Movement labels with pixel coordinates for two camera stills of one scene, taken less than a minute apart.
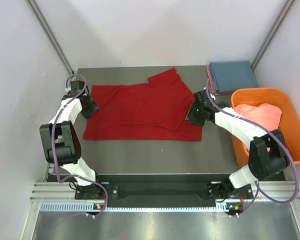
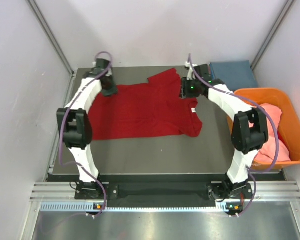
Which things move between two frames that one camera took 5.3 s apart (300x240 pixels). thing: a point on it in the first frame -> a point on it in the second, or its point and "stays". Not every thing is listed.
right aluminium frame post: [289, 4] stays
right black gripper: [190, 116] -> [185, 92]
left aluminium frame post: [51, 35] stays
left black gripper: [93, 108] -> [113, 91]
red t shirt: [155, 111] stays
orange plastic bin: [291, 131] stays
